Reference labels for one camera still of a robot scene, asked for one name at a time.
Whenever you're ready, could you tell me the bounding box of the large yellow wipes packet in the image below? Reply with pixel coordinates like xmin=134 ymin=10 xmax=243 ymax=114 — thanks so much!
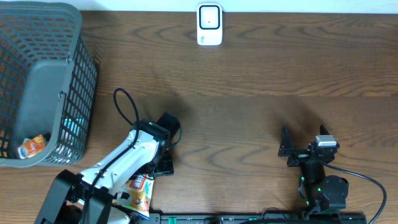
xmin=113 ymin=174 xmax=154 ymax=220

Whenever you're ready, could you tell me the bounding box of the orange tissue pack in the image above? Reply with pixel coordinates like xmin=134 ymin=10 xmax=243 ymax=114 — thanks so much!
xmin=17 ymin=135 xmax=47 ymax=159

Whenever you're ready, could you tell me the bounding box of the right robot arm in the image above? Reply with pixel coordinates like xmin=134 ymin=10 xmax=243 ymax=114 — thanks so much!
xmin=278 ymin=125 xmax=349 ymax=213

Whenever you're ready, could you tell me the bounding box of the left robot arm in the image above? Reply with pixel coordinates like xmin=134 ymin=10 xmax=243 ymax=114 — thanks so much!
xmin=35 ymin=113 xmax=180 ymax=223

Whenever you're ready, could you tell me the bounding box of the white barcode scanner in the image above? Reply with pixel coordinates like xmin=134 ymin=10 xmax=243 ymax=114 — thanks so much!
xmin=197 ymin=2 xmax=223 ymax=46

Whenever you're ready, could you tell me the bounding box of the grey plastic mesh basket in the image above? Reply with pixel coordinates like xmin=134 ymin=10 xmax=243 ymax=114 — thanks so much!
xmin=1 ymin=1 xmax=98 ymax=168

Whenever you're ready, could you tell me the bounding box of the black right camera cable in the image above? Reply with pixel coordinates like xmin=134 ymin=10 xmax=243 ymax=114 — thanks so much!
xmin=320 ymin=160 xmax=388 ymax=224

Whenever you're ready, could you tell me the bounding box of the black camera cable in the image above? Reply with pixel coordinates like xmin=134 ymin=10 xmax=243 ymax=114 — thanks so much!
xmin=320 ymin=160 xmax=388 ymax=224
xmin=79 ymin=88 xmax=183 ymax=224

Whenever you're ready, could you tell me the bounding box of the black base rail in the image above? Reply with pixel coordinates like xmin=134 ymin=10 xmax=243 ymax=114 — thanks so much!
xmin=136 ymin=212 xmax=368 ymax=224

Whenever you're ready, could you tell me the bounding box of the black left camera cable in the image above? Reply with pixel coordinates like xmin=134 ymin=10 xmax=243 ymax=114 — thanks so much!
xmin=79 ymin=88 xmax=183 ymax=224

